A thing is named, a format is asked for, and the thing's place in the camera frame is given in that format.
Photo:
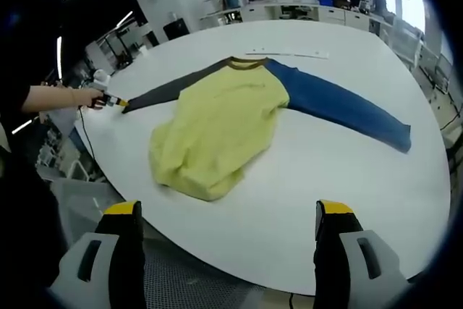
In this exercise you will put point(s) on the person's black shirt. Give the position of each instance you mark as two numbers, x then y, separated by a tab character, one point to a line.
25	197

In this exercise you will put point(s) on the grey mesh chair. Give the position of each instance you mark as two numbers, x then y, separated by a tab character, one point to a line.
90	197

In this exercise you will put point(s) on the white strip with holes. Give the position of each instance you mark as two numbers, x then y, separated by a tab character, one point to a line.
285	53

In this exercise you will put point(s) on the yellow blue grey garment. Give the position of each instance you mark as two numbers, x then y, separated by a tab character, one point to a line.
224	124

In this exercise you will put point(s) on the person's left hand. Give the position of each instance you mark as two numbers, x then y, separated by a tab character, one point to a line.
87	97

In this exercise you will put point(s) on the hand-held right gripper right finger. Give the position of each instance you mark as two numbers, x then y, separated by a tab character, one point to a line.
331	262

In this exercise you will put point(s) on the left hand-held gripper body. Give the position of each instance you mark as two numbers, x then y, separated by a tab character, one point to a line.
101	81

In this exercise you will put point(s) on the black cabinet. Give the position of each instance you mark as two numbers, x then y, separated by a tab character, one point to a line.
175	29

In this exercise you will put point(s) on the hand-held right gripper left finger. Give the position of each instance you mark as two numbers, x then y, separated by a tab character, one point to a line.
126	251

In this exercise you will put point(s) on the white worn device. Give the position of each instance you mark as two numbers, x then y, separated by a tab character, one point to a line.
4	137

